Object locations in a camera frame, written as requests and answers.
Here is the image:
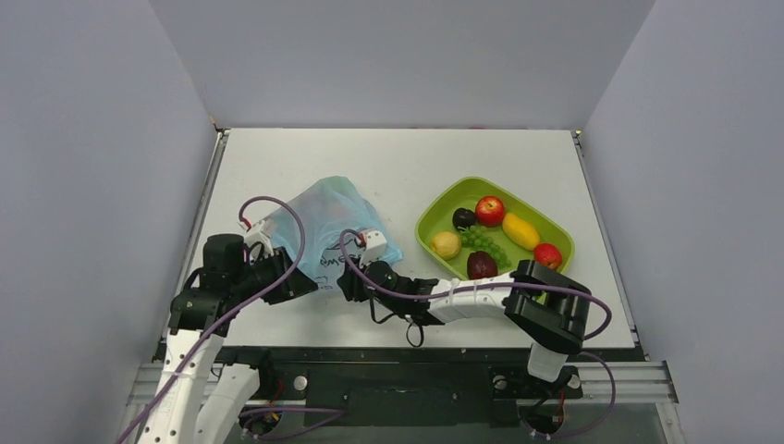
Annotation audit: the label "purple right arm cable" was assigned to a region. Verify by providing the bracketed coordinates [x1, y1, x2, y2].
[338, 228, 614, 342]

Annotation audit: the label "dark purple fake plum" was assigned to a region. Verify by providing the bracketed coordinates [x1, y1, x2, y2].
[451, 207, 477, 230]

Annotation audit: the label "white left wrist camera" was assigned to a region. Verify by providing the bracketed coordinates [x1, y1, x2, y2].
[243, 217, 276, 254]

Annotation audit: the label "yellow fake mango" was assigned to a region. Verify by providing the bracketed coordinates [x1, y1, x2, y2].
[501, 213, 541, 251]

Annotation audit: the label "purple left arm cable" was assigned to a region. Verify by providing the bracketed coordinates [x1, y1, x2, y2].
[116, 195, 308, 444]

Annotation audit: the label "yellow fake lemon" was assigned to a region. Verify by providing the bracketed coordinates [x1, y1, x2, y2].
[430, 231, 462, 261]

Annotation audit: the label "green fake grapes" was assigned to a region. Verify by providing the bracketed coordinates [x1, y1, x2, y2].
[458, 225, 511, 268]

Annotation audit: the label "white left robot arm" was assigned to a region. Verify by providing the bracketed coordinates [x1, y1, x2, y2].
[118, 234, 317, 443]

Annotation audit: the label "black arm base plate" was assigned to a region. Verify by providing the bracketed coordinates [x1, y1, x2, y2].
[153, 342, 614, 430]

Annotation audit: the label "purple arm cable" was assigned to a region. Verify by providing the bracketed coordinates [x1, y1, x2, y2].
[338, 228, 614, 342]
[116, 195, 308, 444]

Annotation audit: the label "green plastic tray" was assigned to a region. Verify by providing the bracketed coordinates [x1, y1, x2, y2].
[414, 177, 574, 279]

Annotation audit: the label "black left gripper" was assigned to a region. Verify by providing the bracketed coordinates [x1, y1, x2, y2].
[232, 246, 317, 304]

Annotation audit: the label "small red fake apple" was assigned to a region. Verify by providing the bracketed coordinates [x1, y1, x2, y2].
[533, 242, 563, 270]

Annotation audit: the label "dark red fake fruit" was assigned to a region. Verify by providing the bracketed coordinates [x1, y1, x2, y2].
[466, 251, 498, 279]

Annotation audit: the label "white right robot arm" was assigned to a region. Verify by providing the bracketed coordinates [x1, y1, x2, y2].
[337, 260, 596, 395]

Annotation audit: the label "blue printed plastic bag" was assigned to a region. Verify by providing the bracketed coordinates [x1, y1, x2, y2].
[288, 176, 403, 290]

